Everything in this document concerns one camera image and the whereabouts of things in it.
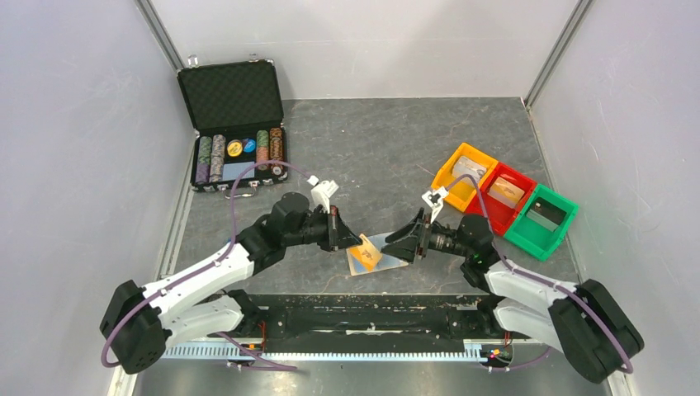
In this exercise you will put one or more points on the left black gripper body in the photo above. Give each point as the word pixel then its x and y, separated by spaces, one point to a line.
pixel 321 228

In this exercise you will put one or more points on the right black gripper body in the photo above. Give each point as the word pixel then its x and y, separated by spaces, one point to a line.
pixel 440 238

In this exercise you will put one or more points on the beige leather card holder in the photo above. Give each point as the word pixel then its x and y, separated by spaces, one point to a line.
pixel 387 262

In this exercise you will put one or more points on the orange gold credit card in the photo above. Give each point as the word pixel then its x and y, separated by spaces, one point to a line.
pixel 364 258

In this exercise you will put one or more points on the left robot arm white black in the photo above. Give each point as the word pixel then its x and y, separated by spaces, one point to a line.
pixel 142 322

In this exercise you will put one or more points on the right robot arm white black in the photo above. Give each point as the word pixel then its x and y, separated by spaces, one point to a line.
pixel 582 321

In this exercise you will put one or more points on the card deck in red bin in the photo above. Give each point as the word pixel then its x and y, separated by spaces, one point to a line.
pixel 506 192

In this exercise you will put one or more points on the card deck in yellow bin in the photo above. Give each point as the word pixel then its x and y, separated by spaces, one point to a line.
pixel 468 171

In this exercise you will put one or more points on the card deck in green bin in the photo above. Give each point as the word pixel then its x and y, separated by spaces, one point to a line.
pixel 546 214

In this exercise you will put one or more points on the blue playing card deck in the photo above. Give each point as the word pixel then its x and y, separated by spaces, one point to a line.
pixel 232 171

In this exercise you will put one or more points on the red plastic bin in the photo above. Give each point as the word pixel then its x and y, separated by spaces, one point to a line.
pixel 500 216

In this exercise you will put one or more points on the green plastic bin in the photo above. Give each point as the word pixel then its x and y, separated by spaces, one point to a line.
pixel 533 238

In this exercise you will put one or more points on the yellow plastic bin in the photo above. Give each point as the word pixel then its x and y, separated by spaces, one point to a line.
pixel 461 195

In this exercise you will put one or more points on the blue dealer button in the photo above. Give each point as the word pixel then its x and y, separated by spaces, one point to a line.
pixel 249 145

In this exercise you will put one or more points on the brown orange chip stack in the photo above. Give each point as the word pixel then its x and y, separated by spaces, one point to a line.
pixel 276 150

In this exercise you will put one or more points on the green orange chip stack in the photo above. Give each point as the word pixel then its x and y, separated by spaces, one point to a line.
pixel 262 149

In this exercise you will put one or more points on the yellow dealer button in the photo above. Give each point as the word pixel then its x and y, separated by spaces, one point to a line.
pixel 234 148

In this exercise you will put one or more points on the grey purple chip stack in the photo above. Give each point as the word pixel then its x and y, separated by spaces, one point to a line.
pixel 217 158

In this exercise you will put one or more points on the green purple chip stack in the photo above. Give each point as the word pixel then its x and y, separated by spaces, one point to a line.
pixel 203 160

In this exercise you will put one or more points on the black poker chip case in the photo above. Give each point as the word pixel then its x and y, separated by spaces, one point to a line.
pixel 236 100

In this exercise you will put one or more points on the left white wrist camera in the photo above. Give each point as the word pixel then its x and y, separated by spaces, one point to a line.
pixel 322 191

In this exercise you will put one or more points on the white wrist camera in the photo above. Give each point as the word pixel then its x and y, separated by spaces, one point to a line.
pixel 435 201
pixel 322 191

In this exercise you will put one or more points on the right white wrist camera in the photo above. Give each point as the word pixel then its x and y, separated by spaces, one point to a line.
pixel 435 201

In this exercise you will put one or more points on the white slotted cable duct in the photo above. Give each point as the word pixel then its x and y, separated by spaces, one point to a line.
pixel 225 351

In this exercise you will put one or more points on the left aluminium frame post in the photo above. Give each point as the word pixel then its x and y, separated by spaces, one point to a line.
pixel 159 31

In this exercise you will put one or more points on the aluminium frame post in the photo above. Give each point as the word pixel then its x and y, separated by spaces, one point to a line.
pixel 159 31
pixel 559 48

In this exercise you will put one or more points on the right aluminium frame post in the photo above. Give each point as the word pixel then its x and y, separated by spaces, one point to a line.
pixel 559 48

